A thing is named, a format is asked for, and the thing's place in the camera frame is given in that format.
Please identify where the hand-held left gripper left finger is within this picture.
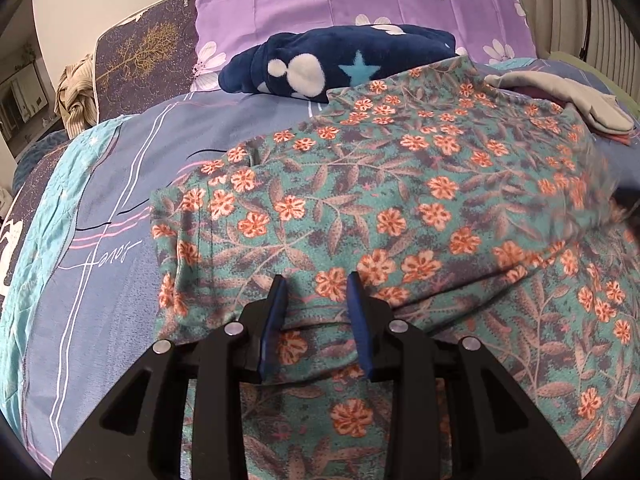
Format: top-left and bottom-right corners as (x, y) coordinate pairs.
(52, 275), (290, 480)

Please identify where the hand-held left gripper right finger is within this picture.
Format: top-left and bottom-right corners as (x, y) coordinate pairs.
(346, 271), (583, 480)

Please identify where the teal floral garment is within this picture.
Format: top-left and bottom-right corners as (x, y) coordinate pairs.
(150, 55), (640, 480)

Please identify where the blue printed bedsheet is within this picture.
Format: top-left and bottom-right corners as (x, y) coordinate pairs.
(0, 55), (640, 480)

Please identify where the teal and purple duvet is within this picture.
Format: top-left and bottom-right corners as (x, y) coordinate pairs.
(0, 115), (126, 436)

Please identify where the navy star fleece blanket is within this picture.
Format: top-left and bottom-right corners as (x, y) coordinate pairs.
(218, 24), (460, 106)

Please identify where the dark tree-print cushion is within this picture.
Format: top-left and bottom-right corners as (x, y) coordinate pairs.
(94, 0), (201, 123)

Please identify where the beige striped cloth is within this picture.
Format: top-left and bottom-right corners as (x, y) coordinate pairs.
(54, 55), (101, 136)

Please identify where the grey folded cloth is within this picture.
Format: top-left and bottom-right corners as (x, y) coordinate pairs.
(484, 71), (636, 136)

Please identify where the white pleated curtain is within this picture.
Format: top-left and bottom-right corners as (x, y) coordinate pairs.
(545, 0), (637, 91)

